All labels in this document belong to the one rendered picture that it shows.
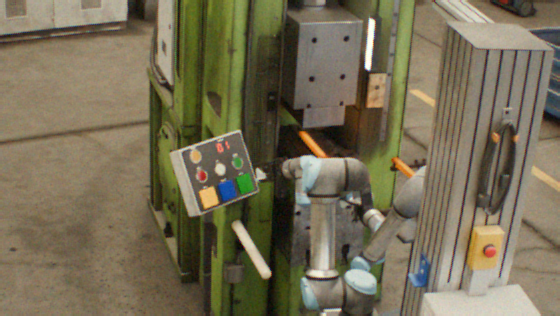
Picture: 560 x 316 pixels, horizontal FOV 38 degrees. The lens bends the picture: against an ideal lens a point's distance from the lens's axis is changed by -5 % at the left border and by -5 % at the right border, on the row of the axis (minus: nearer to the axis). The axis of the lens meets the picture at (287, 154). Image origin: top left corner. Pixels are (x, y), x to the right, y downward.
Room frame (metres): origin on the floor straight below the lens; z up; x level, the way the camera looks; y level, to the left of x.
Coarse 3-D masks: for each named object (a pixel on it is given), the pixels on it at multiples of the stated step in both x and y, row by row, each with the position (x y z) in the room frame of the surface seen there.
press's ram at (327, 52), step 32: (288, 0) 3.84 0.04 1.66; (288, 32) 3.59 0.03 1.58; (320, 32) 3.51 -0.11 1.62; (352, 32) 3.56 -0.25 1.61; (288, 64) 3.56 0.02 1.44; (320, 64) 3.51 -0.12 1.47; (352, 64) 3.57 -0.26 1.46; (288, 96) 3.54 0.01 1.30; (320, 96) 3.52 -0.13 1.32; (352, 96) 3.57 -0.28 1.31
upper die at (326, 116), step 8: (288, 104) 3.67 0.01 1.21; (296, 112) 3.57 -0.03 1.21; (304, 112) 3.49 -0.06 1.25; (312, 112) 3.50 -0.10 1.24; (320, 112) 3.52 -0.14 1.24; (328, 112) 3.53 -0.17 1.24; (336, 112) 3.55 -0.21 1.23; (344, 112) 3.56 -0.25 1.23; (296, 120) 3.56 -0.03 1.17; (304, 120) 3.49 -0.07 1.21; (312, 120) 3.50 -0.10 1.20; (320, 120) 3.52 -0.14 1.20; (328, 120) 3.53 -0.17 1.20; (336, 120) 3.55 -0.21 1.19
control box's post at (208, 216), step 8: (208, 216) 3.23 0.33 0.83; (208, 224) 3.23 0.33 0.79; (208, 232) 3.23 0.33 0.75; (208, 240) 3.23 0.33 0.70; (208, 248) 3.23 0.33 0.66; (208, 256) 3.23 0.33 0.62; (208, 264) 3.23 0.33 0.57; (208, 272) 3.23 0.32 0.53; (208, 280) 3.23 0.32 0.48; (208, 288) 3.23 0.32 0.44; (208, 296) 3.23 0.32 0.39; (208, 304) 3.23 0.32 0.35; (208, 312) 3.23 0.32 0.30
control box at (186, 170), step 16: (208, 144) 3.21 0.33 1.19; (224, 144) 3.26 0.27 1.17; (240, 144) 3.32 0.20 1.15; (176, 160) 3.12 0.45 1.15; (192, 160) 3.12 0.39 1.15; (208, 160) 3.17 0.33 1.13; (224, 160) 3.22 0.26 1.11; (176, 176) 3.12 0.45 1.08; (192, 176) 3.08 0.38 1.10; (208, 176) 3.13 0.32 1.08; (224, 176) 3.18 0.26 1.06; (192, 192) 3.05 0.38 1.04; (192, 208) 3.04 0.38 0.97; (208, 208) 3.05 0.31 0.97
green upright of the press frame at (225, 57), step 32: (224, 0) 3.83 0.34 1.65; (256, 0) 3.54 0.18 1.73; (224, 32) 3.80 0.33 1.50; (256, 32) 3.55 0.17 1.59; (224, 64) 3.58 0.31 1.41; (256, 64) 3.55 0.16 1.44; (224, 96) 3.56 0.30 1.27; (256, 96) 3.55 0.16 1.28; (224, 128) 3.53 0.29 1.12; (256, 160) 3.56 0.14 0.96; (224, 224) 3.51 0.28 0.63; (256, 224) 3.56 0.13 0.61; (224, 256) 3.51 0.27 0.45; (224, 288) 3.51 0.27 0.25; (256, 288) 3.57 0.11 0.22
